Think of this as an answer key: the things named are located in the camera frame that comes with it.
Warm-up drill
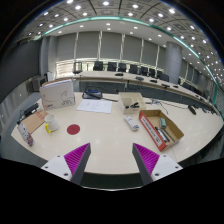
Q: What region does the row of black office chairs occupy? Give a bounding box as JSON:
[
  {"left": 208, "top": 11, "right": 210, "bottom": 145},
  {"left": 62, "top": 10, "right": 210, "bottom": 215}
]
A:
[{"left": 92, "top": 60, "right": 171, "bottom": 83}]

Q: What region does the single black swivel chair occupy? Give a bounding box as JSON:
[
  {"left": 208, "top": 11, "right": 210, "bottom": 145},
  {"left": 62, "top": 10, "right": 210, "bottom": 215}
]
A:
[{"left": 73, "top": 61, "right": 83, "bottom": 75}]

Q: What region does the group of ceiling lights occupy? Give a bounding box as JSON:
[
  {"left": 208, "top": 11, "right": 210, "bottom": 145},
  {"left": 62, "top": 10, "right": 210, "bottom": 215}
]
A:
[{"left": 26, "top": 0, "right": 224, "bottom": 81}]

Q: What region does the black desk phone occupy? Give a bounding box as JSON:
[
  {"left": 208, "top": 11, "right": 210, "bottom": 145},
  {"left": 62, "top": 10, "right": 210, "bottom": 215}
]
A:
[{"left": 82, "top": 88, "right": 103, "bottom": 100}]

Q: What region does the flat round red coaster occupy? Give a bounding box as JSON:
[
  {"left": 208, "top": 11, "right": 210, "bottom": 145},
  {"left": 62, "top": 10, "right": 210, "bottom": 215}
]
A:
[{"left": 66, "top": 123, "right": 81, "bottom": 136}]

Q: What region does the black power strip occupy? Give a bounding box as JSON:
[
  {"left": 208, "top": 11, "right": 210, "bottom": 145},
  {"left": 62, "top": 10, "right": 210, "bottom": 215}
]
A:
[{"left": 20, "top": 102, "right": 40, "bottom": 118}]

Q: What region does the small open white box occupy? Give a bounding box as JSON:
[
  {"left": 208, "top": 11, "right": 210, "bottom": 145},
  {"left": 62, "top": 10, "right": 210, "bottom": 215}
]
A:
[{"left": 117, "top": 92, "right": 148, "bottom": 116}]

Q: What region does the white mug with yellow handle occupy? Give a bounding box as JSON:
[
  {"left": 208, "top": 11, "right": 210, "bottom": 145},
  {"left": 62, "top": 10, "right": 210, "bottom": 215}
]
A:
[{"left": 44, "top": 113, "right": 60, "bottom": 134}]

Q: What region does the open red-sided cardboard box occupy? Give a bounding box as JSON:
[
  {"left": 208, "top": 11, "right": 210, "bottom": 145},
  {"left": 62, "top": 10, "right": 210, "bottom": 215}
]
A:
[{"left": 138, "top": 109, "right": 185, "bottom": 152}]

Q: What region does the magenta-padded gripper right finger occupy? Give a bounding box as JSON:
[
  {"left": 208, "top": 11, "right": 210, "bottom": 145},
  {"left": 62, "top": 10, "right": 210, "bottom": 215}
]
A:
[{"left": 131, "top": 142, "right": 184, "bottom": 186}]

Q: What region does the clear plastic water bottle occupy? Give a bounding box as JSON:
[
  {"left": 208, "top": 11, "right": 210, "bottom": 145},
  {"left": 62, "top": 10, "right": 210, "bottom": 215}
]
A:
[{"left": 17, "top": 121, "right": 36, "bottom": 148}]

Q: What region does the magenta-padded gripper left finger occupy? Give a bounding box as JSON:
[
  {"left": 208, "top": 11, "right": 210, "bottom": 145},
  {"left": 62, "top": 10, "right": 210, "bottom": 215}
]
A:
[{"left": 40, "top": 142, "right": 92, "bottom": 186}]

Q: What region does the large white cardboard box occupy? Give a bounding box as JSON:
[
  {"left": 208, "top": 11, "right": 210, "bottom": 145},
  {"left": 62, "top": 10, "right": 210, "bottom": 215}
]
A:
[{"left": 39, "top": 78, "right": 77, "bottom": 111}]

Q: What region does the long curved conference desk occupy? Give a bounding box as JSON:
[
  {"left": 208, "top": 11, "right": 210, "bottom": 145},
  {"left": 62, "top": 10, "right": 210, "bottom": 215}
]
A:
[{"left": 66, "top": 70, "right": 218, "bottom": 108}]

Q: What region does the grey CRT monitor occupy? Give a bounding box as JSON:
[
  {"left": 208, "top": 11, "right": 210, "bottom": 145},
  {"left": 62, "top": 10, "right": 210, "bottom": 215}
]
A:
[{"left": 31, "top": 75, "right": 48, "bottom": 93}]

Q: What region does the white printed paper sheet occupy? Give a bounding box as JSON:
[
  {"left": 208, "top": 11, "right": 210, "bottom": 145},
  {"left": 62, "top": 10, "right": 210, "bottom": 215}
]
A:
[{"left": 76, "top": 98, "right": 113, "bottom": 115}]

